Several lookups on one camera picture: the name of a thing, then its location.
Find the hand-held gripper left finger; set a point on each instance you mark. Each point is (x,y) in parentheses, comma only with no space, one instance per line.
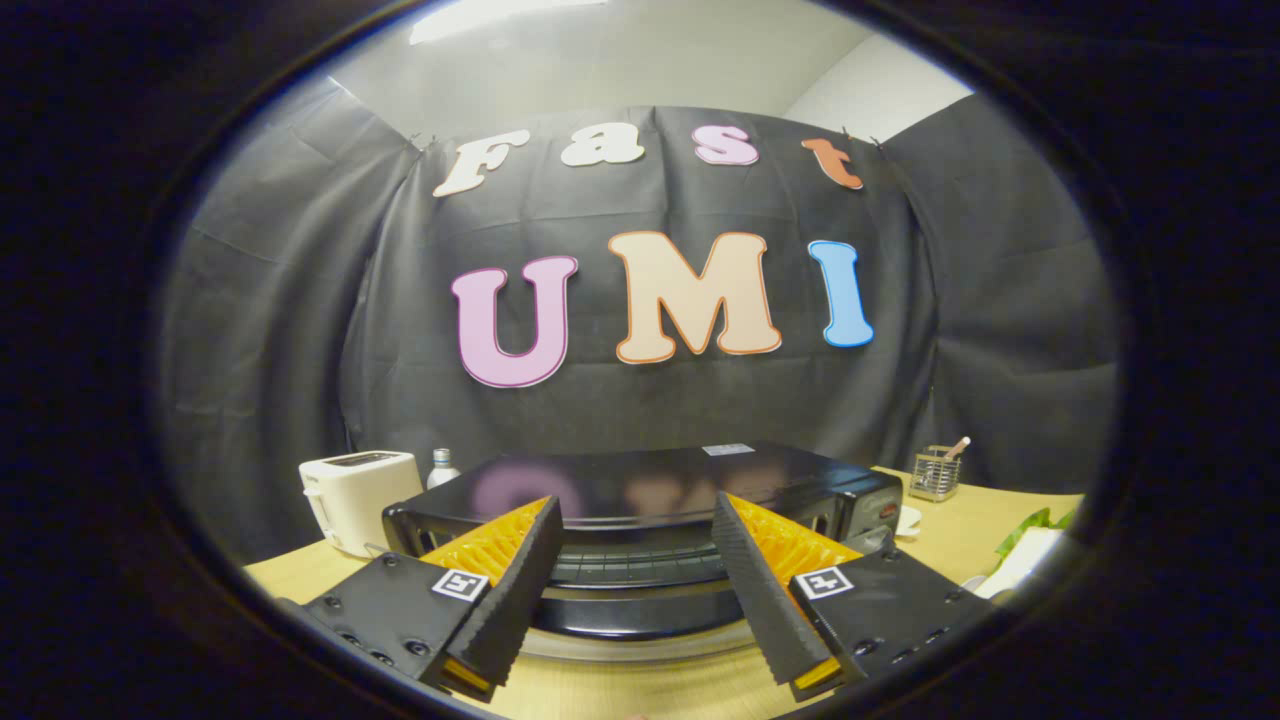
(510,600)

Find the white bottle with silver cap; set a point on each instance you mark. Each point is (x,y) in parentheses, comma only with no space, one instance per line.
(441,470)

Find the black toaster oven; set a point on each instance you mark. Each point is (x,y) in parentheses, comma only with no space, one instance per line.
(650,500)

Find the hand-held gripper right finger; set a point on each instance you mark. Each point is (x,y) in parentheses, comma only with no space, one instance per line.
(765,600)

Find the green and white packet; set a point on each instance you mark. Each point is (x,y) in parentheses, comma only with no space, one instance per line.
(1030,540)

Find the black backdrop cloth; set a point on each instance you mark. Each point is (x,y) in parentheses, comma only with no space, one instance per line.
(650,400)

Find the white pop-up toaster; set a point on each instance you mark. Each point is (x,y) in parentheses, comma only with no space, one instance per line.
(355,500)

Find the white dish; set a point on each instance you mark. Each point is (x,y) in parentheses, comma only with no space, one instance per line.
(908,520)

